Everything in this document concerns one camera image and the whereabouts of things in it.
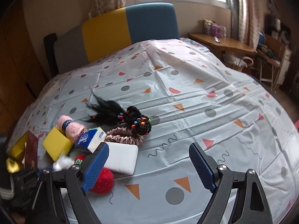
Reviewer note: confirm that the wooden wardrobe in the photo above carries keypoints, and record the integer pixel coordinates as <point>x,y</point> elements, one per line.
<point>14,74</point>

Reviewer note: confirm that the black braided wig with beads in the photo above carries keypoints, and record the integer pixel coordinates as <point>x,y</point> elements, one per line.
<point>137,121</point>

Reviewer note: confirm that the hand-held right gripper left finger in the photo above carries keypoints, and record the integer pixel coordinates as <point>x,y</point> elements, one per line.
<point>95,165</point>

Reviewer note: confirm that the pink satin scrunchie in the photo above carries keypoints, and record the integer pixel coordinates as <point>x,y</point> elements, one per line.
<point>123,137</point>

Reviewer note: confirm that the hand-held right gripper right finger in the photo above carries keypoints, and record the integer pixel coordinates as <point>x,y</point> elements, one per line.
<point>201,168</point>

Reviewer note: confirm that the wooden desk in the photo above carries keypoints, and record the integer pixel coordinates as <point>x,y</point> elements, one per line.
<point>231,44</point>

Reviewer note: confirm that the remote control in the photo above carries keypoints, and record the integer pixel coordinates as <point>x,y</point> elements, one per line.
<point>217,40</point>

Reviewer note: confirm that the small red and green toy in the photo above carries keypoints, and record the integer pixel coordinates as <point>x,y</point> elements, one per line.
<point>80,160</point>

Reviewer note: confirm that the red plush toy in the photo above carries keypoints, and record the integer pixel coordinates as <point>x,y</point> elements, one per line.
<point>104,180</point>

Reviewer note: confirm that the dark red box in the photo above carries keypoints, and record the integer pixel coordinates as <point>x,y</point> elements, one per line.
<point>31,149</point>

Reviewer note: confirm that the clear jar with trinkets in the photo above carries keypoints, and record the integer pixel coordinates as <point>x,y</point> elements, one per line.
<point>208,26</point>

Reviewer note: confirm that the grey yellow blue headboard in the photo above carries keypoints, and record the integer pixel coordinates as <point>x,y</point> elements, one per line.
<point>105,35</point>

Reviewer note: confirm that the white sponge block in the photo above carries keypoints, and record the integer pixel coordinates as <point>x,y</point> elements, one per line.
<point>121,156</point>

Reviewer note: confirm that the folding metal stand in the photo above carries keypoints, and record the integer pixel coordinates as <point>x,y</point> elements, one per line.
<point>268,63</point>

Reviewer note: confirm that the cardboard box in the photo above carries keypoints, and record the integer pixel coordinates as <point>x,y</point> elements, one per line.
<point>275,45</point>

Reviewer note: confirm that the yellow sponge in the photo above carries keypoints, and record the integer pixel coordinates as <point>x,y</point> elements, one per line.
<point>57,143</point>

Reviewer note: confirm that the white plastic bag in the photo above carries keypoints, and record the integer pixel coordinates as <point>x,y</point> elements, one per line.
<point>231,60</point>

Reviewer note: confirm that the purple box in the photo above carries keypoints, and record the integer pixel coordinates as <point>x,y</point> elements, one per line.
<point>218,30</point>

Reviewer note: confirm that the blue and white tissue pack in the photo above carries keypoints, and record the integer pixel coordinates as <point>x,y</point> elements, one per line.
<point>88,140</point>

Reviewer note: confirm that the pink rolled towel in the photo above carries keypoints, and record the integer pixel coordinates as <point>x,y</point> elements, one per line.
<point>74,130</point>

